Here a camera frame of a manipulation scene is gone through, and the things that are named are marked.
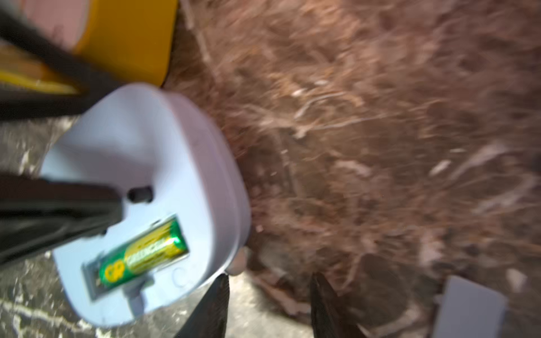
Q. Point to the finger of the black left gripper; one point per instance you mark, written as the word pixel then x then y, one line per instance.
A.
pixel 41 80
pixel 38 215

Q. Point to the light blue small alarm clock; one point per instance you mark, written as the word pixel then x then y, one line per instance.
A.
pixel 171 164

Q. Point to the yellow square alarm clock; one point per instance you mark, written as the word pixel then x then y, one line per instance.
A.
pixel 129 39

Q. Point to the light blue battery cover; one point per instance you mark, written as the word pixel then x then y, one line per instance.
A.
pixel 469 309

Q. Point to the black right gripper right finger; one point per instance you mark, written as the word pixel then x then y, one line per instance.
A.
pixel 329 316

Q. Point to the green battery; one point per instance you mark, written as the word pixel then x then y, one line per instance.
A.
pixel 163 244

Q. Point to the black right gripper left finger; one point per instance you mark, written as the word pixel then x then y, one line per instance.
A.
pixel 210 316

